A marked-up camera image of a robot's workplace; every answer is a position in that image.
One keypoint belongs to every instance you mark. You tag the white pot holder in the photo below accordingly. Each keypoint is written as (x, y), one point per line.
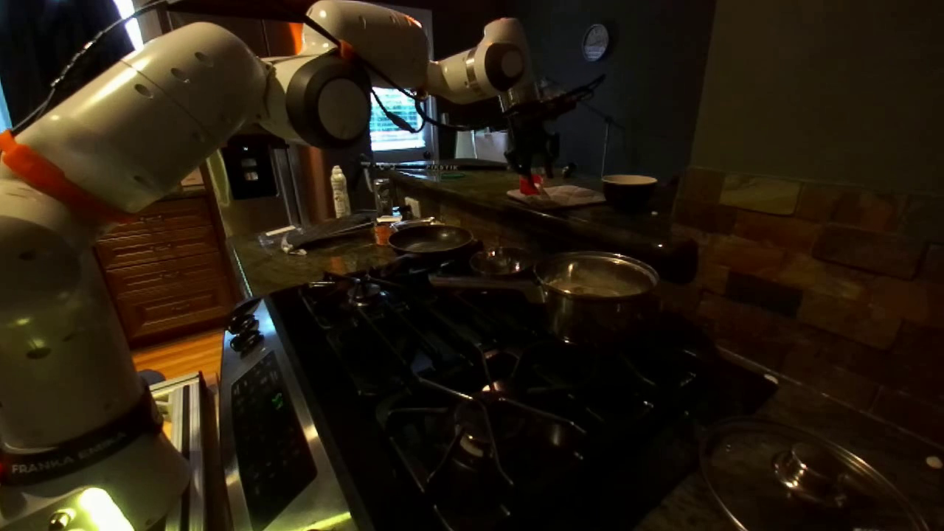
(557, 197)

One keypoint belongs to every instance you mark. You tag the steel saucepan with beans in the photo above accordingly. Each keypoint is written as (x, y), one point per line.
(590, 296)

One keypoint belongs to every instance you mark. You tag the black gas stove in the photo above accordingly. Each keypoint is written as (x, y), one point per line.
(385, 403)

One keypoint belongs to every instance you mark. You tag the wooden drawer cabinet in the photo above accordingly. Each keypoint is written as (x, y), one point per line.
(165, 269)

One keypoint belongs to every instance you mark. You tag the orange plastic cup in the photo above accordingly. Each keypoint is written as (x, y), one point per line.
(532, 185)

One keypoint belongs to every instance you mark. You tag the white bottle on counter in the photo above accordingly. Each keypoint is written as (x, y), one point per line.
(341, 192)

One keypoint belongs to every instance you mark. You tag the glass pot lid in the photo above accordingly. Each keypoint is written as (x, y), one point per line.
(782, 478)

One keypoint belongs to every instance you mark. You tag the dark bowl on counter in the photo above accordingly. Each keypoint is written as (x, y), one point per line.
(628, 192)

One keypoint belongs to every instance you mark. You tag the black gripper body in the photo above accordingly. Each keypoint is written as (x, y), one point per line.
(529, 136)

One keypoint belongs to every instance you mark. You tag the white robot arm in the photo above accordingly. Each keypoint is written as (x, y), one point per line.
(80, 434)

